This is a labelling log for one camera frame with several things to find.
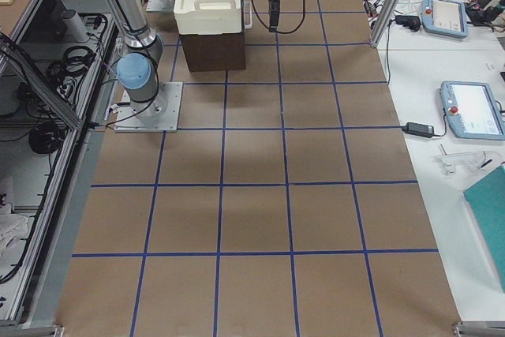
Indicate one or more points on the dark brown cabinet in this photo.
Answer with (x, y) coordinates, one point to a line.
(206, 53)

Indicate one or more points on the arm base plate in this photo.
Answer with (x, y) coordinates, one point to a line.
(161, 115)

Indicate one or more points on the blue teach pendant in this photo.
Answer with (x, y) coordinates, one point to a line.
(471, 110)
(444, 17)

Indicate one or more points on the black power adapter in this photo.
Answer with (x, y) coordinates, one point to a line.
(418, 130)

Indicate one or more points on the teal box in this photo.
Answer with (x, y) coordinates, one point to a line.
(486, 199)

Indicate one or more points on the white drawer handle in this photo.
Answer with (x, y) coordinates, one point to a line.
(248, 14)

